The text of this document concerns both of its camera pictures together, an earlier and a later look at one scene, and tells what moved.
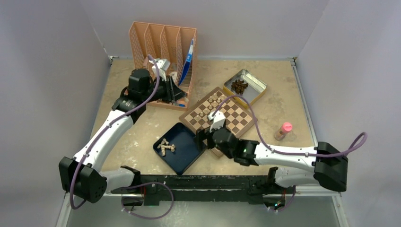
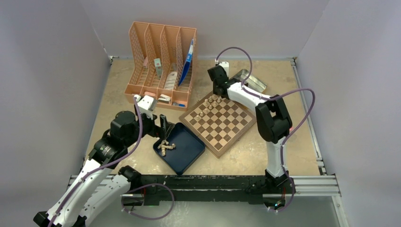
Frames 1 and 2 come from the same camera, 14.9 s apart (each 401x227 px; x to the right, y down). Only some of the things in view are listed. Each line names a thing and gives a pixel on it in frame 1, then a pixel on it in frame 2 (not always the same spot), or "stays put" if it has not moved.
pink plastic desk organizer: x=171 y=50 stays put
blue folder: x=188 y=62 stays put
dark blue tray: x=178 y=147 stays put
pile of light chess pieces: x=163 y=145 stays put
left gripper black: x=172 y=92 to x=156 y=130
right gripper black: x=201 y=135 to x=214 y=91
